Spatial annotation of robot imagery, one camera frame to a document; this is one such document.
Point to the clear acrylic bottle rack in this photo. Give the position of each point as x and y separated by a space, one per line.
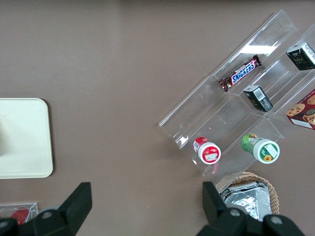
33 209

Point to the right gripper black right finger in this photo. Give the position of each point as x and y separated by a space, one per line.
214 206

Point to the green cup with white lid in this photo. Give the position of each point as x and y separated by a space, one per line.
265 151

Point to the red cola bottle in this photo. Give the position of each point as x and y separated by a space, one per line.
21 214

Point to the chocolate chip cookie box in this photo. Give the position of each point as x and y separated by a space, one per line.
302 110

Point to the cream rectangular serving tray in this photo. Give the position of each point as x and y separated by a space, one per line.
32 137

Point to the light wicker basket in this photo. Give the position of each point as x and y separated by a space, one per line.
274 196

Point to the Snickers chocolate bar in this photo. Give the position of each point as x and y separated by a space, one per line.
242 73

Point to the red cup with white lid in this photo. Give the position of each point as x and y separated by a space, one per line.
209 153

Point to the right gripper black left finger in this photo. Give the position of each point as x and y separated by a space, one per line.
73 206

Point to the small black carton box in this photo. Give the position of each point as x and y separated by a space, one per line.
301 56
258 99

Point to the clear acrylic stepped stand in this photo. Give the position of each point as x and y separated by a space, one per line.
221 115

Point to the brown table cloth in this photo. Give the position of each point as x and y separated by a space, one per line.
110 73

